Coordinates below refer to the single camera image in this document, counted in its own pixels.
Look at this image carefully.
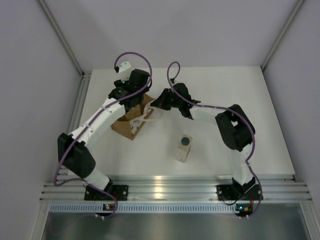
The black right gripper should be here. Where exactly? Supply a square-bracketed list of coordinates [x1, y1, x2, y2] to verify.
[151, 89, 182, 111]

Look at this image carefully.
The clear bottle dark cap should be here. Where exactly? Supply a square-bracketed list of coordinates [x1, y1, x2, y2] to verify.
[176, 135, 193, 163]

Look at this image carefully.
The jute watermelon canvas bag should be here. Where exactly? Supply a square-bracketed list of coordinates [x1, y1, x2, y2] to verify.
[111, 93, 162, 141]

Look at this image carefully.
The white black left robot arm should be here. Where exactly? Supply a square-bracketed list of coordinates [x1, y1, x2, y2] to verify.
[57, 69, 152, 200]

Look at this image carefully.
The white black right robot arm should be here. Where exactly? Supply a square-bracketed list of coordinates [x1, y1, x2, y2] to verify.
[151, 83, 256, 201]

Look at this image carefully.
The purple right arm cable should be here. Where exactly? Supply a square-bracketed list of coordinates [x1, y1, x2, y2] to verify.
[166, 61, 264, 221]

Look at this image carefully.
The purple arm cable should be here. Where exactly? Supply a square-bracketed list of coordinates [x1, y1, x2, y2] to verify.
[53, 51, 153, 221]
[166, 61, 264, 221]

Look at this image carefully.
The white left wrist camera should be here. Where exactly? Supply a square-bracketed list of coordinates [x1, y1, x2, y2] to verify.
[114, 61, 133, 82]

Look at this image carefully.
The left aluminium corner post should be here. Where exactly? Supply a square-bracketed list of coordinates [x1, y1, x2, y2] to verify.
[36, 0, 84, 77]

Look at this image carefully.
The aluminium corner post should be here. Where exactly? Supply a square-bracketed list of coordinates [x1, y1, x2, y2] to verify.
[36, 0, 84, 77]
[260, 0, 307, 72]

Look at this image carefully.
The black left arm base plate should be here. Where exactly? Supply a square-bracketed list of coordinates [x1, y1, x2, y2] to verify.
[84, 184, 129, 201]

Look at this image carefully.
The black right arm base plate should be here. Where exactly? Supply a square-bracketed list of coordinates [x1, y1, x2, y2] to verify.
[216, 184, 262, 202]

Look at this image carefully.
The right aluminium corner post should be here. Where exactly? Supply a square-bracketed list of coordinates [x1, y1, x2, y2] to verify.
[260, 0, 307, 72]

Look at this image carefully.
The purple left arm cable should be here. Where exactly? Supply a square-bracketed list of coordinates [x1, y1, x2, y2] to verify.
[53, 51, 153, 221]

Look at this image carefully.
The aluminium front rail frame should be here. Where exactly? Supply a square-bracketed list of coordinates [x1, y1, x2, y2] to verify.
[40, 175, 312, 203]

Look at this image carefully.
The grey slotted cable duct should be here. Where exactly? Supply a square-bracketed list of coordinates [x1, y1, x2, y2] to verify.
[48, 203, 305, 213]

